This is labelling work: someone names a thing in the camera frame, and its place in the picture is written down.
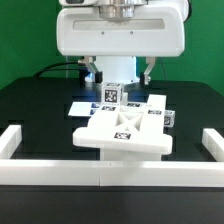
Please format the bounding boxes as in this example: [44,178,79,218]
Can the white left fence wall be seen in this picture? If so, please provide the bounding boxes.
[0,125,22,159]

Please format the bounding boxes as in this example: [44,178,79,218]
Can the white chair back frame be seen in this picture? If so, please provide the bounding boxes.
[73,94,173,155]

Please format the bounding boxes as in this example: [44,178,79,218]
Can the white front fence wall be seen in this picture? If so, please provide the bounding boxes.
[0,159,224,187]

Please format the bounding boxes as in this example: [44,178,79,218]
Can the white right fence wall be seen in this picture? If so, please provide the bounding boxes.
[202,128,224,162]

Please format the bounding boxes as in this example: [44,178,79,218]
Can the small tagged cube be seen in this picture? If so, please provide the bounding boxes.
[101,82,124,105]
[164,110,175,128]

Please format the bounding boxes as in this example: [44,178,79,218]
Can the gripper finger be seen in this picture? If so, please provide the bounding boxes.
[84,56,103,83]
[140,57,156,86]

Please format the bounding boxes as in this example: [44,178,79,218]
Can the white fence wall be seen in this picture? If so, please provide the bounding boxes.
[0,125,22,159]
[202,128,224,162]
[0,159,224,187]

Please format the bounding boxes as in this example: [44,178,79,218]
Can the white chair seat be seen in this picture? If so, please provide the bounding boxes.
[100,149,161,161]

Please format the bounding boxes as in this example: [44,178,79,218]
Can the white tag base sheet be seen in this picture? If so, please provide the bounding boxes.
[68,102,100,117]

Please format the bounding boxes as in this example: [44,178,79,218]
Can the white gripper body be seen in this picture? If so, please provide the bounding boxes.
[57,0,186,57]

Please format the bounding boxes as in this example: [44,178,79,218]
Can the black hose cable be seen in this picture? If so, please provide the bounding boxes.
[32,59,88,79]

